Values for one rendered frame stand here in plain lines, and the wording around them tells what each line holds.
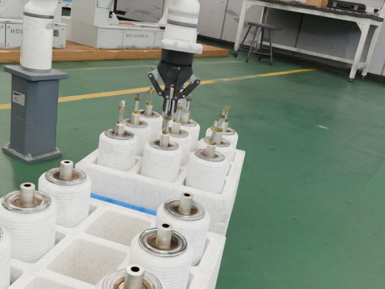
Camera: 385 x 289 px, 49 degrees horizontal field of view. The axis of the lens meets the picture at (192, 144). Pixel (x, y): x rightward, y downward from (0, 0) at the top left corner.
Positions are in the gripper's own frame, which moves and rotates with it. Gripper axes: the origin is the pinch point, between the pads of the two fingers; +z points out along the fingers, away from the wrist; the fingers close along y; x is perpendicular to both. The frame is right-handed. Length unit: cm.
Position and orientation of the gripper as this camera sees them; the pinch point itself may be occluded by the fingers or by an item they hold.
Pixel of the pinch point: (169, 106)
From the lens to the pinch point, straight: 102.0
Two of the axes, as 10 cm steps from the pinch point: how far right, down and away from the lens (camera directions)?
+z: -1.6, 9.3, 3.3
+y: -9.8, -1.1, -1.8
